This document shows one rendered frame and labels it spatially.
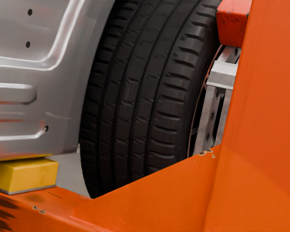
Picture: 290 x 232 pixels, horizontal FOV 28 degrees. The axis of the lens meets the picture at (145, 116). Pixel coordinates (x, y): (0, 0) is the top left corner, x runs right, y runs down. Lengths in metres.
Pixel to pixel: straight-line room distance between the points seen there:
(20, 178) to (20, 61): 0.21
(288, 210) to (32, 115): 0.48
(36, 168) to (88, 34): 0.27
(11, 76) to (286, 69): 0.44
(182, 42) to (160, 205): 0.41
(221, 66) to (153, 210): 0.39
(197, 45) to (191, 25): 0.05
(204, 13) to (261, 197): 0.52
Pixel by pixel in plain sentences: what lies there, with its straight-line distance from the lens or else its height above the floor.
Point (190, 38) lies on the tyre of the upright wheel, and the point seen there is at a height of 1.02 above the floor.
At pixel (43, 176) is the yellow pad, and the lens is 1.11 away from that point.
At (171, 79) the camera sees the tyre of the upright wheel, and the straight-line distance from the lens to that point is 1.15.
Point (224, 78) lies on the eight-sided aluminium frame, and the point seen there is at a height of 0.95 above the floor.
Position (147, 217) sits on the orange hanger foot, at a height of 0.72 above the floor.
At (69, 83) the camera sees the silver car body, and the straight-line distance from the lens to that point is 1.10.
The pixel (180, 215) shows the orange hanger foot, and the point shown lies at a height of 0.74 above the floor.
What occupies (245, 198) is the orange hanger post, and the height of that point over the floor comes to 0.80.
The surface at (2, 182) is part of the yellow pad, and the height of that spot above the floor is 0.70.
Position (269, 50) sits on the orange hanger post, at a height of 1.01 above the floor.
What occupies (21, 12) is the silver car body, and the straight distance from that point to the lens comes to 1.00.
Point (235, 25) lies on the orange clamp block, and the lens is 1.18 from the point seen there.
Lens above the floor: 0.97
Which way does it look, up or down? 6 degrees down
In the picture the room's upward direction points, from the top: 11 degrees clockwise
